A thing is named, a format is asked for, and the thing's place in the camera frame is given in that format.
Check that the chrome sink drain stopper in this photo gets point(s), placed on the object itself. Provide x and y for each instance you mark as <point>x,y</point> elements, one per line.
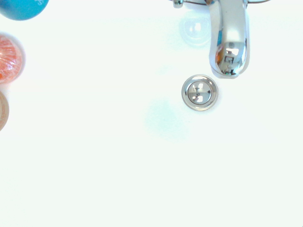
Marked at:
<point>199,92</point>

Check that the orange translucent round container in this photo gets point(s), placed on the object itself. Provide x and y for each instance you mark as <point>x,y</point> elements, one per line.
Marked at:
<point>8,59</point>

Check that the tan round container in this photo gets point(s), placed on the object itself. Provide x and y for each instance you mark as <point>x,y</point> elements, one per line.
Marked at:
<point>2,111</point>

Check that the chrome faucet spout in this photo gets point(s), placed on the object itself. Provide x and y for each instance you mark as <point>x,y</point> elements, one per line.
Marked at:
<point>233,35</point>

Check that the white ceramic sink basin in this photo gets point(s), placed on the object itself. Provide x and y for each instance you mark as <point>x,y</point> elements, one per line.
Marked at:
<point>118,153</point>

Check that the blue round container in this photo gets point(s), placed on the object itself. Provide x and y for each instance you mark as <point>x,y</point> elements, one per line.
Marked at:
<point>22,8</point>

